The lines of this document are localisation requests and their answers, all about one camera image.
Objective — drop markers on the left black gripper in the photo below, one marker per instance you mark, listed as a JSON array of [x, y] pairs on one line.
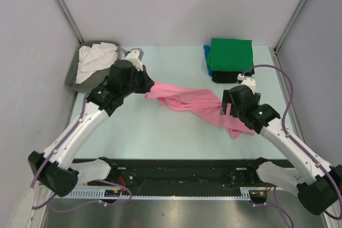
[[147, 82]]

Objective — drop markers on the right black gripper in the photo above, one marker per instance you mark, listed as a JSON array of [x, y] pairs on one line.
[[226, 100]]

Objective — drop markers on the pink t shirt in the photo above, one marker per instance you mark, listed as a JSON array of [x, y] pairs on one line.
[[200, 102]]

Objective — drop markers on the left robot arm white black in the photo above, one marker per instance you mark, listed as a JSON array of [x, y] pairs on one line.
[[54, 167]]

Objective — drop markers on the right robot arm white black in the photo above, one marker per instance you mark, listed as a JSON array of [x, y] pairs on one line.
[[315, 181]]

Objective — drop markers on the black folded t shirt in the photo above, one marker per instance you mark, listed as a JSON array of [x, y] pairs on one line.
[[224, 77]]

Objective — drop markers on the green folded t shirt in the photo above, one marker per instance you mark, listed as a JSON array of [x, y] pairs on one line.
[[230, 55]]

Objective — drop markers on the white t shirt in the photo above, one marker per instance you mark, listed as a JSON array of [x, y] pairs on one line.
[[97, 57]]

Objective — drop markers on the blue folded t shirt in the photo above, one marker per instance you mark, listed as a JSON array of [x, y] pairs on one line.
[[206, 54]]

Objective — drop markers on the grey fabric basket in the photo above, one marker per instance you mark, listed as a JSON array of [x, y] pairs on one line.
[[94, 79]]

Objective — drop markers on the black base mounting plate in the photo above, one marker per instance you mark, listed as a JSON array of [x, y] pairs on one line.
[[187, 178]]

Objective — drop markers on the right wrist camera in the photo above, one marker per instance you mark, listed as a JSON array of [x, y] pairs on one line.
[[247, 81]]

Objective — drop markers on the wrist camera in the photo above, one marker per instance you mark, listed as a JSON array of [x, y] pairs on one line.
[[247, 81], [135, 57]]

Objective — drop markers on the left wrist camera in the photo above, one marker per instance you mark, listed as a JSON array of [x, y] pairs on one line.
[[135, 57]]

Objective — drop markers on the right aluminium frame post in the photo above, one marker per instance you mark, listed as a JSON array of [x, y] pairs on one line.
[[293, 18]]

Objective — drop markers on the aluminium frame post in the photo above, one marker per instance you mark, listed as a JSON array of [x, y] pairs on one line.
[[293, 18], [69, 20]]

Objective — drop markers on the left aluminium frame post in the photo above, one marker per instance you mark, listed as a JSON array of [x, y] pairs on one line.
[[69, 20]]

